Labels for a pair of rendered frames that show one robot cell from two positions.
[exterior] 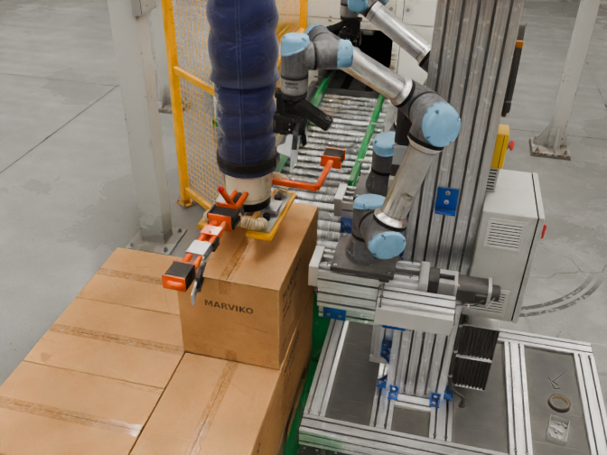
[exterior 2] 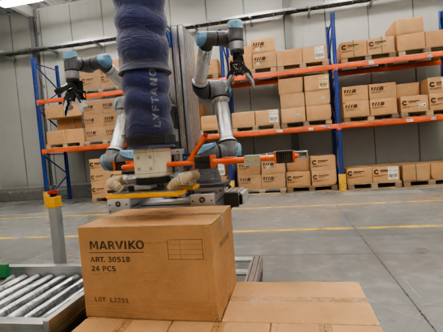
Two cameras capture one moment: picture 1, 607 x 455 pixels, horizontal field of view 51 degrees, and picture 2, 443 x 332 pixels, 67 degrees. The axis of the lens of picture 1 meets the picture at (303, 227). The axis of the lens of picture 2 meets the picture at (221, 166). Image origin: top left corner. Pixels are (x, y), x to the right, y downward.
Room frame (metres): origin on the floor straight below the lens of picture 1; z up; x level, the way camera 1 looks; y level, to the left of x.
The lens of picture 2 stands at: (1.81, 1.78, 1.23)
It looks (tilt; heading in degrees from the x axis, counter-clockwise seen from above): 3 degrees down; 269
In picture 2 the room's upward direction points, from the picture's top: 4 degrees counter-clockwise
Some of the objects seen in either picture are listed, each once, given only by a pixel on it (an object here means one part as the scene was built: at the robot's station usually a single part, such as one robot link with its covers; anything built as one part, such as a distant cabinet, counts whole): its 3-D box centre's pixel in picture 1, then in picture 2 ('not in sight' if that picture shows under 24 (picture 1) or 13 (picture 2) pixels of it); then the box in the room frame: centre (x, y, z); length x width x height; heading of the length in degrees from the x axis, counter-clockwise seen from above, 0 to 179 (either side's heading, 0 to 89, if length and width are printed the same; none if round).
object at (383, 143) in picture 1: (387, 151); (128, 160); (2.35, -0.34, 1.20); 0.13 x 0.12 x 0.14; 153
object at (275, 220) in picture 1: (272, 209); (163, 185); (2.08, 0.12, 1.08); 0.34 x 0.10 x 0.05; 165
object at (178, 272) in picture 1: (179, 275); (284, 156); (1.52, 0.37, 1.18); 0.08 x 0.07 x 0.05; 165
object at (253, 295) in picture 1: (253, 275); (163, 257); (2.09, 0.20, 0.74); 0.60 x 0.40 x 0.40; 166
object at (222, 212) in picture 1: (223, 217); (204, 161); (1.86, 0.28, 1.18); 0.10 x 0.08 x 0.06; 75
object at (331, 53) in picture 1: (329, 52); (227, 38); (1.70, -0.06, 1.82); 0.11 x 0.11 x 0.08; 14
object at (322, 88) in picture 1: (298, 120); not in sight; (4.01, 0.05, 0.60); 1.60 x 0.10 x 0.09; 168
